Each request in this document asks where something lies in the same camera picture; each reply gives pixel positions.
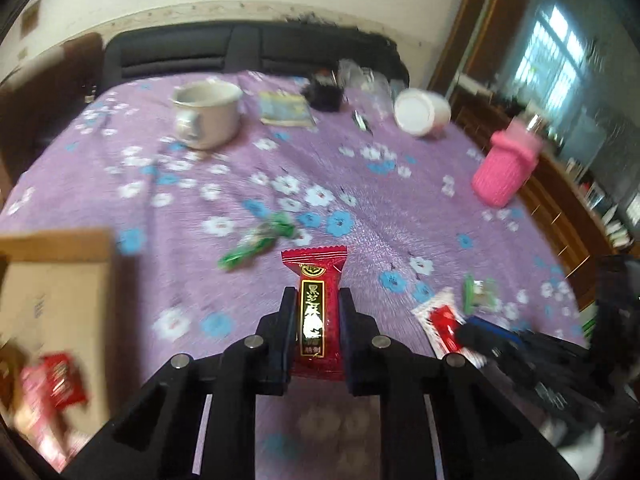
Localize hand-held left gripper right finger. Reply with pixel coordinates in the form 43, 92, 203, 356
337, 286, 581, 480

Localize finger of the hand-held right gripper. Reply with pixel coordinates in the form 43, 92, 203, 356
467, 314, 531, 347
456, 321, 526, 363

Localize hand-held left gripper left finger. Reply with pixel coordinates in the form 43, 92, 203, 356
62, 286, 302, 480

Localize white packet with red print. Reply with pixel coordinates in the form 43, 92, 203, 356
411, 287, 490, 369

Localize red packet with black label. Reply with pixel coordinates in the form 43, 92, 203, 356
280, 244, 348, 381

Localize cardboard box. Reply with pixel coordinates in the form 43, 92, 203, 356
0, 229, 120, 466

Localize pink cartoon snack packet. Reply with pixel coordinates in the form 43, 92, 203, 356
15, 365, 68, 463

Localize clear packet with green edges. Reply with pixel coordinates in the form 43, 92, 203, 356
462, 274, 502, 314

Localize green twisted candy packet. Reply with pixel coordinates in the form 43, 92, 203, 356
218, 212, 297, 272

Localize wooden cabinet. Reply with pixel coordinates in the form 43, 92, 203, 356
450, 75, 640, 281

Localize bottle in pink knitted sleeve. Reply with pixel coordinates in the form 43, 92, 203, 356
472, 114, 547, 209

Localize white plastic jar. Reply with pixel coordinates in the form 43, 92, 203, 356
393, 88, 452, 139

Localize flat grey-green pouch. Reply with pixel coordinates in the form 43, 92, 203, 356
259, 90, 317, 127

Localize white ceramic mug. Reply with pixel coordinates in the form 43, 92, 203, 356
171, 79, 245, 151

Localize small black device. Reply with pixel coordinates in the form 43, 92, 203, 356
301, 70, 347, 112

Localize clear plastic cup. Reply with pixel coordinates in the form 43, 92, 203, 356
337, 58, 392, 95

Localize dark grey sofa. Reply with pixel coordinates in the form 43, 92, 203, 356
102, 22, 412, 92

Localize brown armchair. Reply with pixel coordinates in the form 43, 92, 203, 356
0, 32, 105, 171

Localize wooden door frame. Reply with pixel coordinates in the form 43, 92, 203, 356
427, 0, 538, 96

